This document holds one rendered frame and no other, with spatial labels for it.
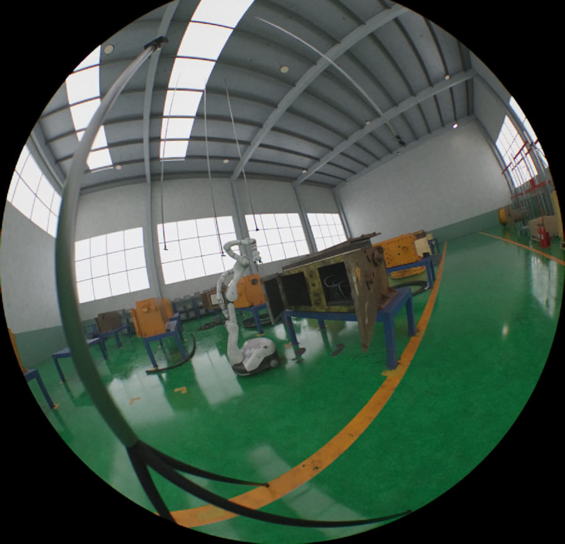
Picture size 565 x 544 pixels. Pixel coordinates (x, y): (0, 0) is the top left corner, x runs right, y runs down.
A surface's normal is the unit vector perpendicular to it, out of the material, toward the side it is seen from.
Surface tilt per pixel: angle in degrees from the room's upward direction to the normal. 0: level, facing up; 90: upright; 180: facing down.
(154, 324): 90
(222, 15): 180
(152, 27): 180
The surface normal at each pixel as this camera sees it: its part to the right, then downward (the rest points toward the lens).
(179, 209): 0.54, -0.20
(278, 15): 0.26, 0.96
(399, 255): -0.80, 0.18
